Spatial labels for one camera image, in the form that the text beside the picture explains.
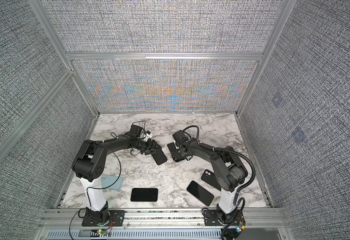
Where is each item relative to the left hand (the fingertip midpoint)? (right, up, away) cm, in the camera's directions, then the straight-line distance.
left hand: (159, 149), depth 93 cm
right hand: (+12, -3, +1) cm, 12 cm away
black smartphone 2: (-6, -22, -13) cm, 26 cm away
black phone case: (+10, 0, -8) cm, 13 cm away
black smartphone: (0, -5, +1) cm, 5 cm away
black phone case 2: (+31, -15, -6) cm, 35 cm away
